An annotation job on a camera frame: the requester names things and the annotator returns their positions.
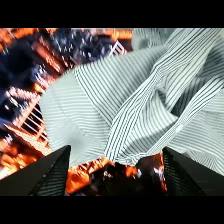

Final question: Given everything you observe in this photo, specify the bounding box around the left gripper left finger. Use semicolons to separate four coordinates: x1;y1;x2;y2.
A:
0;144;72;197

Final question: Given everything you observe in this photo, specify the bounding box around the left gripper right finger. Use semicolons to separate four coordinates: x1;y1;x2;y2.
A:
162;146;224;197

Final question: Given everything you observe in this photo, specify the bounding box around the white striped shirt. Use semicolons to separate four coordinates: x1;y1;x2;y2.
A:
38;27;224;178

